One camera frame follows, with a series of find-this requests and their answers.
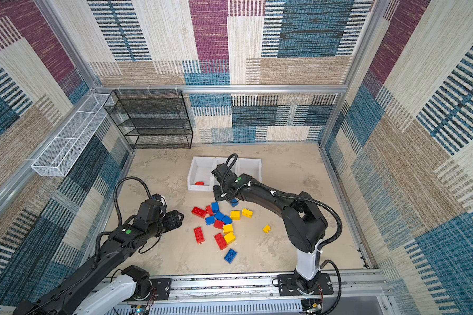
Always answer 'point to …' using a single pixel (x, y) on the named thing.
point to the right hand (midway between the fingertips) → (221, 195)
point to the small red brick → (200, 183)
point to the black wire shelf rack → (151, 119)
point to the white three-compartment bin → (200, 174)
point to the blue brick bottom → (230, 256)
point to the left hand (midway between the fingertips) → (179, 215)
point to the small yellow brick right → (267, 229)
